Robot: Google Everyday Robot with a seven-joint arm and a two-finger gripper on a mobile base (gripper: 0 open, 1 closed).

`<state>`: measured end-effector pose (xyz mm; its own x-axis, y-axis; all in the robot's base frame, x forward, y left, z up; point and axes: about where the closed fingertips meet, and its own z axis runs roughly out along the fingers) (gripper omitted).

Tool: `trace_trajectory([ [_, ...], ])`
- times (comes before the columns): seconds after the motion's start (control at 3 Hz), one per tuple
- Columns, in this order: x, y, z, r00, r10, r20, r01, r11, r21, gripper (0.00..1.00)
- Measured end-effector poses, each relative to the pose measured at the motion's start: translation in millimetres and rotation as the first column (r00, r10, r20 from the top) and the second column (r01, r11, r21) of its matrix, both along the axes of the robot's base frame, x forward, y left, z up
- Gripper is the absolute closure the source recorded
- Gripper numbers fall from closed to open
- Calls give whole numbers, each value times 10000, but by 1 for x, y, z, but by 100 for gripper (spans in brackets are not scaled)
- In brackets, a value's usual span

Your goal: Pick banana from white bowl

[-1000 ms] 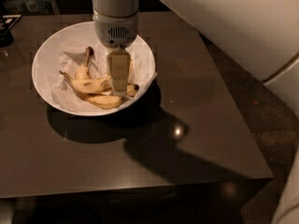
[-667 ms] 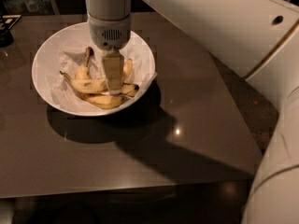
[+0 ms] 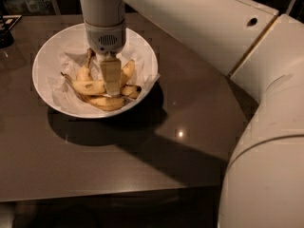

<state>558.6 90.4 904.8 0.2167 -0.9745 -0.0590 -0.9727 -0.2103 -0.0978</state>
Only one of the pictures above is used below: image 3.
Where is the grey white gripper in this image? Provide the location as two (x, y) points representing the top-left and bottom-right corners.
(85, 20), (126, 97)

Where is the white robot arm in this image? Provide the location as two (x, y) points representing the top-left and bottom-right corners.
(81, 0), (304, 228)

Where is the left upright yellow banana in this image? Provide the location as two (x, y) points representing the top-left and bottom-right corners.
(76, 48), (95, 81)

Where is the right spotted yellow banana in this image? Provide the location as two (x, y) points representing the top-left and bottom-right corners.
(121, 85), (142, 99)

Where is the bottom yellow banana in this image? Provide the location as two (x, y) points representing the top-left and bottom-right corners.
(80, 94), (126, 111)

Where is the white bowl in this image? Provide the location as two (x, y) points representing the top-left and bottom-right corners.
(31, 22), (159, 120)

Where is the black object at left edge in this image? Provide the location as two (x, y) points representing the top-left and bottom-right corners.
(0, 15), (21, 48)

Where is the shelf with bottles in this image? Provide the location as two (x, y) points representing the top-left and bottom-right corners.
(0, 0), (60, 16)

